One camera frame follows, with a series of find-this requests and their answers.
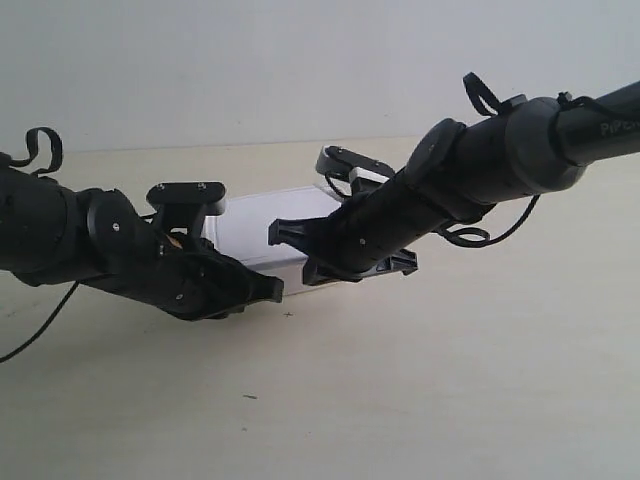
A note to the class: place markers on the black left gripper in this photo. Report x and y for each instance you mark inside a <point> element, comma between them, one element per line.
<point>184,276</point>

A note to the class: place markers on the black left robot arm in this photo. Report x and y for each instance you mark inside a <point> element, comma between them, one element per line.
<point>52,235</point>

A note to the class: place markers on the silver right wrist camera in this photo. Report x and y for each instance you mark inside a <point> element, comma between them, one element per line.
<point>360,172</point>

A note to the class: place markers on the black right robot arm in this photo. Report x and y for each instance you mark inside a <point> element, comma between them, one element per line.
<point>521,148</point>

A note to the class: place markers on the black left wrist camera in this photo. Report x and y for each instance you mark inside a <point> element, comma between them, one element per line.
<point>186,205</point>

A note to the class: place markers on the white lidded plastic container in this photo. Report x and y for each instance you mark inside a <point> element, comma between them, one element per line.
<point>241,232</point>

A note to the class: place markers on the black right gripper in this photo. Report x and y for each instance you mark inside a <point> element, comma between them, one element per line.
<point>364,237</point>

